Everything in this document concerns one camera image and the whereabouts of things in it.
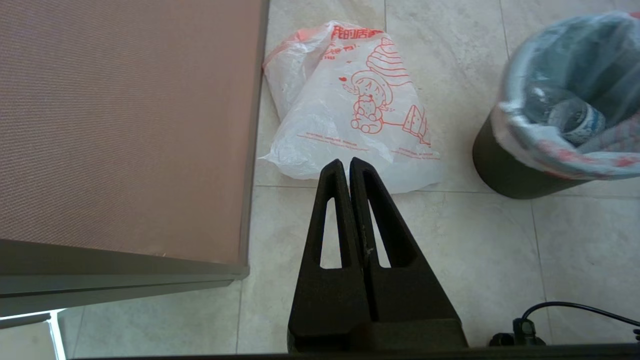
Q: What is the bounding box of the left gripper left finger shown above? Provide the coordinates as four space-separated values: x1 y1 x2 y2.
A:
288 159 372 338

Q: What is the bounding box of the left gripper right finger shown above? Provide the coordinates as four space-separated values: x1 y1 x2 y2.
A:
348 157 462 323

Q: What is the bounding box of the black round trash bin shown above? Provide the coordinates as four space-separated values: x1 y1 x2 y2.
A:
471 107 591 200

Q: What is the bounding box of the used white red-print trash bag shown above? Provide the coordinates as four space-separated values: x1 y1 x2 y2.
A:
491 10 640 181

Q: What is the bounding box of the flat white cartoon-print plastic bag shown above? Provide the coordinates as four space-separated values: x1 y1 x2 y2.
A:
257 20 443 195

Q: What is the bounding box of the clear plastic water bottle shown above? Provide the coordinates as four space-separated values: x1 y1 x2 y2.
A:
547 97 608 147

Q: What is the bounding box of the black plug with coiled cable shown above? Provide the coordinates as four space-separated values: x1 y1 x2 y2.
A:
490 301 640 347

